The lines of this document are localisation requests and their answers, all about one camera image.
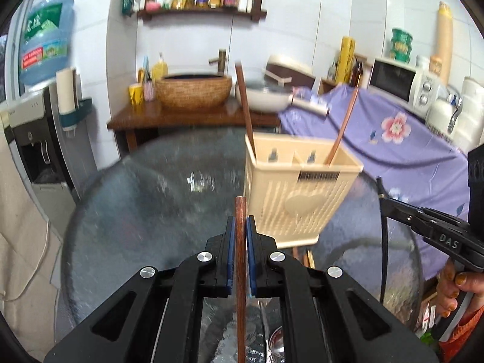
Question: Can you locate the purple floral cloth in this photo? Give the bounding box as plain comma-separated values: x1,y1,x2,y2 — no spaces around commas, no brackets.
278,85,470,276

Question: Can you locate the yellow soap bottle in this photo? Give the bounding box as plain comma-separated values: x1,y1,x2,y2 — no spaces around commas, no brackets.
151,53,169,82

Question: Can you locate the silver metal spoon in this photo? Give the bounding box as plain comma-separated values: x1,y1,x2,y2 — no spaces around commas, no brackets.
265,325,289,363

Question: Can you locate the bronze faucet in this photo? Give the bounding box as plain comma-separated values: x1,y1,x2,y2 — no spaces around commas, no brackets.
208,48,228,77

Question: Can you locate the white and brown rice cooker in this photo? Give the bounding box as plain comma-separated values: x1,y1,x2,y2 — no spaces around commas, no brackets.
263,54,317,90

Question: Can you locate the beige cloth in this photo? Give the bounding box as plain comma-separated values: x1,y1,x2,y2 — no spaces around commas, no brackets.
0,115,78,352

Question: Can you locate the white water dispenser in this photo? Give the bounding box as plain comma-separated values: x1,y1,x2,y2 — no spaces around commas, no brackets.
0,85,100,235

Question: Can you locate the glass pan lid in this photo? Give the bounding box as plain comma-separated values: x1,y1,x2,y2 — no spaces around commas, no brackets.
239,77,293,93

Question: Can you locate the blue water jug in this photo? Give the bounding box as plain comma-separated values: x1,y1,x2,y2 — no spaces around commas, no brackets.
19,0,76,86

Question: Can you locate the stack of green bowls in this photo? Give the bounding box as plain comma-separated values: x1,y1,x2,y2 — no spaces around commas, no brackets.
389,28,414,63

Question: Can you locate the wooden box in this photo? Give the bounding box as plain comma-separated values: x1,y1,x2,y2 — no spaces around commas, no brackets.
318,55,369,96

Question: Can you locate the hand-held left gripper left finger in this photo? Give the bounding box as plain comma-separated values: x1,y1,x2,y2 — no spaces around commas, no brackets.
43,215,237,363

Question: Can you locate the teal wall holder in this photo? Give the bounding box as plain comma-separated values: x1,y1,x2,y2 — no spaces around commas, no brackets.
58,98,93,131

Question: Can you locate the metal ladle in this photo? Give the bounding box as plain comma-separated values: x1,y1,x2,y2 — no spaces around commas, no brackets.
448,96,464,134

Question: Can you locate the yellow cup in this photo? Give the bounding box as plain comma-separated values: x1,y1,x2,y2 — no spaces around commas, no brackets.
129,83,145,105

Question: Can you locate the white microwave oven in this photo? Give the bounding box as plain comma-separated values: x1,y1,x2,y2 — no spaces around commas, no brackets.
368,57,441,116

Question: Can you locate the white plastic jar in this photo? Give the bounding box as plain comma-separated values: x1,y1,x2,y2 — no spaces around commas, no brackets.
427,98,454,131

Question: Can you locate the dark glass bottle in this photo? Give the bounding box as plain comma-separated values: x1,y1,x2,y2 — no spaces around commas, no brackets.
350,60,364,87

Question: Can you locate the beige plastic utensil basket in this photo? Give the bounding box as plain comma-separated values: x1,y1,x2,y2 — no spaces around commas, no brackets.
243,132,364,249

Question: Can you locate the yellow wrap roll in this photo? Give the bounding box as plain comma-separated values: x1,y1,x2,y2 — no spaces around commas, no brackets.
336,37,356,84

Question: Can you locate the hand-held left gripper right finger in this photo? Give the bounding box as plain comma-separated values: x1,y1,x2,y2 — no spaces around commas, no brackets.
246,215,439,363

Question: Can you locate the white frying pan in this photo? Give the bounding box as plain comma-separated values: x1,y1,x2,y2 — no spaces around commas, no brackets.
236,83,330,117

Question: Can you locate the white cylindrical container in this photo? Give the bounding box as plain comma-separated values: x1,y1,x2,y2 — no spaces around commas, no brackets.
454,77,484,152

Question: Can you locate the wooden vanity table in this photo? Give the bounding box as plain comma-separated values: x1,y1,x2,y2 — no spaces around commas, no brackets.
107,100,282,150

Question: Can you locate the orange jar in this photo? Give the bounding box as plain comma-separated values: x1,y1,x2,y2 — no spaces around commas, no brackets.
429,56,444,80

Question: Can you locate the person's right hand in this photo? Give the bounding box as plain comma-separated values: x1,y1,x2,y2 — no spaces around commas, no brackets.
437,260,475,318

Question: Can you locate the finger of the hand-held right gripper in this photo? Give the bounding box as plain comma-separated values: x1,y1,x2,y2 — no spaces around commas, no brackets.
379,193,447,237

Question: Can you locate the tall beige bottle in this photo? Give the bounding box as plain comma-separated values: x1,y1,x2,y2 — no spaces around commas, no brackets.
437,1,455,84

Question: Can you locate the woven-look wash basin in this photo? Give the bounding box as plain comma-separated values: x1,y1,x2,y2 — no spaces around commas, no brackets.
155,74,233,109

